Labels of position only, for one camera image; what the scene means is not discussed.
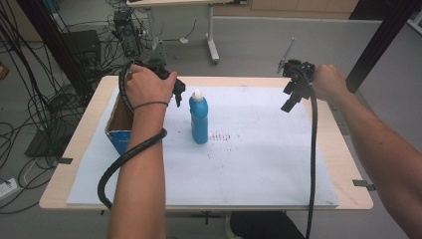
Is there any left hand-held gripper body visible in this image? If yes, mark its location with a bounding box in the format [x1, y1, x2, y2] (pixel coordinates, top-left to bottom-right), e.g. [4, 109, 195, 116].
[130, 40, 178, 84]

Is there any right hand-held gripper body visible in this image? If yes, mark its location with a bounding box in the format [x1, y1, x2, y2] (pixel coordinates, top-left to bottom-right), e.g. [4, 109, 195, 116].
[277, 37, 317, 101]

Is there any blue bottle with white cap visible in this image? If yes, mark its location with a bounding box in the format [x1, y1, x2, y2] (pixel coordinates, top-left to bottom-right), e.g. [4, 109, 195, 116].
[188, 89, 210, 145]

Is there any blue cardboard box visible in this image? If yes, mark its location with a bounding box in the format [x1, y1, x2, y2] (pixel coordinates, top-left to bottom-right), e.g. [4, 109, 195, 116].
[104, 96, 133, 157]

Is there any person's left hand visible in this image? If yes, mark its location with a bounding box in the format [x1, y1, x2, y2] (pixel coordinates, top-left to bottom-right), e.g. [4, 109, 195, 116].
[123, 64, 178, 111]

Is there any person's right hand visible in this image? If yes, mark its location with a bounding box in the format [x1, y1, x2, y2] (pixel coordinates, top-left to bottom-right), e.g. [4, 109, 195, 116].
[312, 64, 349, 103]

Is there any black wristband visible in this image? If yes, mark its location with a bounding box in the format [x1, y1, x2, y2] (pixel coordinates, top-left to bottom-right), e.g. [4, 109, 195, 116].
[132, 101, 169, 112]

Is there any white desk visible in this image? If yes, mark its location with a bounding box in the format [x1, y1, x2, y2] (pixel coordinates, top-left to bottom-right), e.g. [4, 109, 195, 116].
[125, 0, 248, 66]

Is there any white table mat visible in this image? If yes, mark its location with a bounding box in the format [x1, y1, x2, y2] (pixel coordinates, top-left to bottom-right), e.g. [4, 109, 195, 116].
[66, 85, 339, 208]

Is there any black box case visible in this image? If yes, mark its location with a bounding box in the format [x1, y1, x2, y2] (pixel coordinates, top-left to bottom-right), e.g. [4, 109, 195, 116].
[63, 29, 103, 68]

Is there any person's right leg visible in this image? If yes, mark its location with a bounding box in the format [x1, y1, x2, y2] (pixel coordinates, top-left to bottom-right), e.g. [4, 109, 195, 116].
[230, 211, 307, 239]

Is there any white power strip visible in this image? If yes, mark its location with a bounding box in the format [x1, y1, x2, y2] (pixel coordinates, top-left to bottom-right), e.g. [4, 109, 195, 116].
[0, 177, 19, 202]

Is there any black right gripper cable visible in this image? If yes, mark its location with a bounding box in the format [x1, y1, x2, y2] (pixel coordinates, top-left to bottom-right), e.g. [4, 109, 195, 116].
[293, 68, 318, 239]

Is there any black corrugated left gripper cable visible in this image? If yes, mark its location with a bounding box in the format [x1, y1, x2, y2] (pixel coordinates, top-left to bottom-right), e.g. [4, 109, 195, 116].
[97, 59, 168, 210]

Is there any black metal frame post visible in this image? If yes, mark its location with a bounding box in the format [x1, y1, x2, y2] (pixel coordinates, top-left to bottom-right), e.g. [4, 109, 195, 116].
[344, 0, 422, 94]
[16, 0, 91, 98]

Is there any black table bracket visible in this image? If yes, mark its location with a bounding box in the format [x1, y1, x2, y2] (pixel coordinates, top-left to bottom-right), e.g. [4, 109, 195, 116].
[191, 210, 223, 226]

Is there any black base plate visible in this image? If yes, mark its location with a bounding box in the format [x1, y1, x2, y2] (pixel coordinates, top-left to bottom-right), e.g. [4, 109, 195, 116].
[24, 128, 68, 158]

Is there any bundle of black cables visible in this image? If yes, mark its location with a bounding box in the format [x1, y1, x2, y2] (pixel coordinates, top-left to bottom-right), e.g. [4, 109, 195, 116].
[0, 0, 101, 213]

